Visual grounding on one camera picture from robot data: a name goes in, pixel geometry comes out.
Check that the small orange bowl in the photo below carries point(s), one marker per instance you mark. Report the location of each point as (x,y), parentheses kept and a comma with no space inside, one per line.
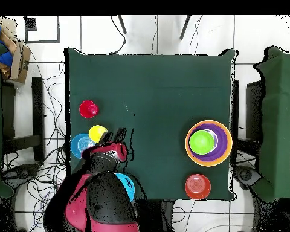
(198,186)

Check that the yellow cup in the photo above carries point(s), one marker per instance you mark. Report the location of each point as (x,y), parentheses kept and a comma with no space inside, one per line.
(95,133)

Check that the black tripod leg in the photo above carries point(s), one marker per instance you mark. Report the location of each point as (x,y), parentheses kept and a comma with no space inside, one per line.
(122,24)
(184,27)

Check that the deep blue bowl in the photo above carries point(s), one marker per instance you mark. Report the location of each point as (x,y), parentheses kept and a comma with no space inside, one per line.
(128,183)

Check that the large yellow bowl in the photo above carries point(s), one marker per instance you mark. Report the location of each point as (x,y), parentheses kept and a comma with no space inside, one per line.
(207,164)

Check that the dark green tablecloth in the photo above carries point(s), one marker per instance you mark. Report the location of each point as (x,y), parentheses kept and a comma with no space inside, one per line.
(159,79)

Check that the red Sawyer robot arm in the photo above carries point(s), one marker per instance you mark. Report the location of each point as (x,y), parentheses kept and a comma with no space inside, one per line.
(104,200)

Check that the black pedestal foot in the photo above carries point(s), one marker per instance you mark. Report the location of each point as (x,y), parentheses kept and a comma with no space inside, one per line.
(21,172)
(245,174)

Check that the black square floor frame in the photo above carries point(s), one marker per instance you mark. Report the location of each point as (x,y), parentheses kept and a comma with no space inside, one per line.
(42,41)

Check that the black bench stand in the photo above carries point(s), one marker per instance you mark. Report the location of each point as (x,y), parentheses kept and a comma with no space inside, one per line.
(37,108)

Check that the shallow blue bowl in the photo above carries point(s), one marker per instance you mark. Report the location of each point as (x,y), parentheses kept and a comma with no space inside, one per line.
(78,145)

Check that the small green bowl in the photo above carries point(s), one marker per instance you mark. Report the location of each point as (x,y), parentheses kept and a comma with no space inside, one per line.
(201,142)

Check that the red cup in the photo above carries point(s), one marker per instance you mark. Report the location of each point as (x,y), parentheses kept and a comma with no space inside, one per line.
(87,110)

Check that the purple bowl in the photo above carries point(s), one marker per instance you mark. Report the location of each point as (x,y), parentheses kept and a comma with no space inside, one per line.
(223,142)

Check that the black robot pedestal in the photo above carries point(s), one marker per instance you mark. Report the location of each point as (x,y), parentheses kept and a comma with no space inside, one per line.
(159,215)

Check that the cardboard box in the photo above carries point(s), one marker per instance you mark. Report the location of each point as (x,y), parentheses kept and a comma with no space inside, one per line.
(20,62)

